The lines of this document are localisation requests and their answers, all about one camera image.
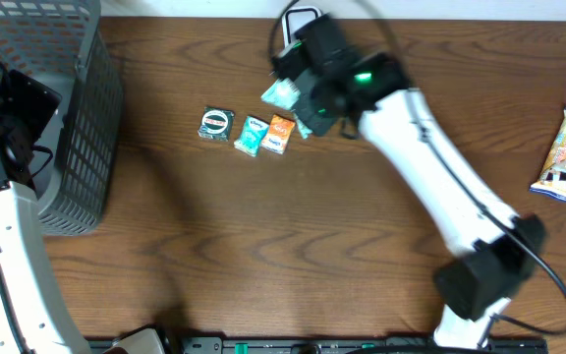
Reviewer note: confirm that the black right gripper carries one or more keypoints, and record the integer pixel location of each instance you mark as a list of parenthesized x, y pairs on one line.
[(313, 120)]

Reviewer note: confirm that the green wipes packet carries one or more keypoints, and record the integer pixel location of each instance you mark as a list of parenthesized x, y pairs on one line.
[(284, 94)]

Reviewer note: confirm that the orange tissue pack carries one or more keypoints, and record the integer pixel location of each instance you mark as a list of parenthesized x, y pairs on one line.
[(278, 134)]

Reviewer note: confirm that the teal Kleenex tissue pack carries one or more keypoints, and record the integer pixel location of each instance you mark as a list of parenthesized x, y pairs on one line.
[(254, 130)]

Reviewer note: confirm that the green round-label packet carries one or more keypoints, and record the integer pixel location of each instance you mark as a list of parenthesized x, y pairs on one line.
[(216, 124)]

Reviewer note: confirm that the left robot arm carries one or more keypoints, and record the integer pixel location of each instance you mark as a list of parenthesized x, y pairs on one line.
[(33, 315)]

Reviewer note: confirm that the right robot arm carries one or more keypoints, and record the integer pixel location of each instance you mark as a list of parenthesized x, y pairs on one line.
[(495, 250)]

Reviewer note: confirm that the white barcode scanner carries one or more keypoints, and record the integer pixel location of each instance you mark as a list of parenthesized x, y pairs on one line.
[(295, 18)]

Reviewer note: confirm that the grey plastic mesh basket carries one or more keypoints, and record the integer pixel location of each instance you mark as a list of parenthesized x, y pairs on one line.
[(58, 44)]

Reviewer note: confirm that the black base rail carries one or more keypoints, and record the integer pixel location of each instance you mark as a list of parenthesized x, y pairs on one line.
[(392, 344)]

